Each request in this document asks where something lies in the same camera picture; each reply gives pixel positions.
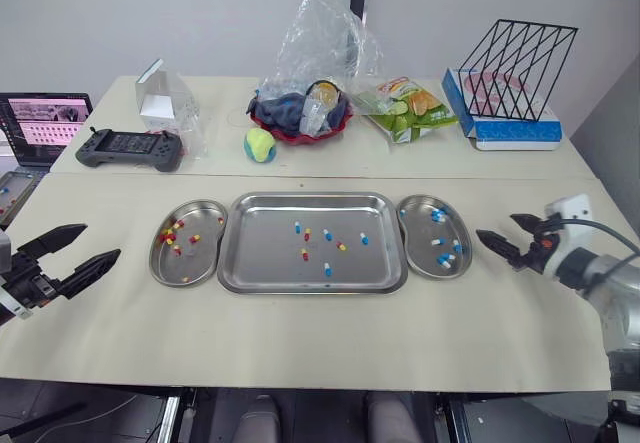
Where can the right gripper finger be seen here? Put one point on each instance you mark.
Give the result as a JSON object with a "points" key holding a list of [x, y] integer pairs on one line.
{"points": [[530, 225], [500, 247]]}

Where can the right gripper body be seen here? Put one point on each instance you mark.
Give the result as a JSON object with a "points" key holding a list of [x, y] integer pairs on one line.
{"points": [[542, 255]]}

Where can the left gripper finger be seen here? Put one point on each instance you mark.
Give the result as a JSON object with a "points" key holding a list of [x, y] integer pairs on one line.
{"points": [[90, 273], [55, 240]]}

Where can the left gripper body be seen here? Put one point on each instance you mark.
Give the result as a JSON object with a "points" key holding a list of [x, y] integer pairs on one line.
{"points": [[25, 280]]}

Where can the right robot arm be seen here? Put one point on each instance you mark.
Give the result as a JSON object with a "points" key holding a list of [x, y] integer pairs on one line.
{"points": [[610, 293]]}

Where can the small steel tray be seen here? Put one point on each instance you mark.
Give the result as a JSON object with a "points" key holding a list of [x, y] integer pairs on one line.
{"points": [[17, 193]]}

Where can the steel kidney dish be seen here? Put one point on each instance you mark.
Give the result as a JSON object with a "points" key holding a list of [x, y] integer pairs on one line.
{"points": [[425, 258], [200, 263]]}

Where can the rectangular steel tray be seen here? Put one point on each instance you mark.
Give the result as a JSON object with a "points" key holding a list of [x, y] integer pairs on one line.
{"points": [[270, 263]]}

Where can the blue and white flat box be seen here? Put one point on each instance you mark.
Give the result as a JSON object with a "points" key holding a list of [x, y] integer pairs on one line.
{"points": [[515, 133]]}

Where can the open laptop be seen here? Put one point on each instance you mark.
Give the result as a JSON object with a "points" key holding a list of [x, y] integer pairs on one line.
{"points": [[45, 123]]}

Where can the dark grey game controller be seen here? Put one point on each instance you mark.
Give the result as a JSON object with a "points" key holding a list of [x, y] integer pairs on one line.
{"points": [[130, 145]]}

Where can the green snack pack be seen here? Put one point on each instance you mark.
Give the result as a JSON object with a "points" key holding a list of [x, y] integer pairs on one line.
{"points": [[415, 108]]}

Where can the white carton in clear bag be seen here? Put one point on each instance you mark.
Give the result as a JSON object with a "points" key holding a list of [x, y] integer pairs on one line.
{"points": [[160, 100]]}

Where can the yellow and blue ball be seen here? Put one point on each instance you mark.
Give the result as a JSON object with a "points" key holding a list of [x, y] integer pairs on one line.
{"points": [[260, 145]]}

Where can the red scalloped bowl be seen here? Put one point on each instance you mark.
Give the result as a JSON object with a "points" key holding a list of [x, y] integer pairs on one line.
{"points": [[300, 139]]}

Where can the robot body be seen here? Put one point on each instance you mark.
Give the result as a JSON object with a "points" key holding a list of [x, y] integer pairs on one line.
{"points": [[320, 418]]}

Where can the blue cloth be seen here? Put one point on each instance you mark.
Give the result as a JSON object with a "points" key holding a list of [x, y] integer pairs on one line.
{"points": [[282, 108]]}

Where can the large clear plastic bag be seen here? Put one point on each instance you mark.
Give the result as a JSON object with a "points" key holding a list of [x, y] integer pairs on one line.
{"points": [[320, 38]]}

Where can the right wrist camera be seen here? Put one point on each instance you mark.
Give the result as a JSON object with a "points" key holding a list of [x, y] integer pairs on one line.
{"points": [[570, 210]]}

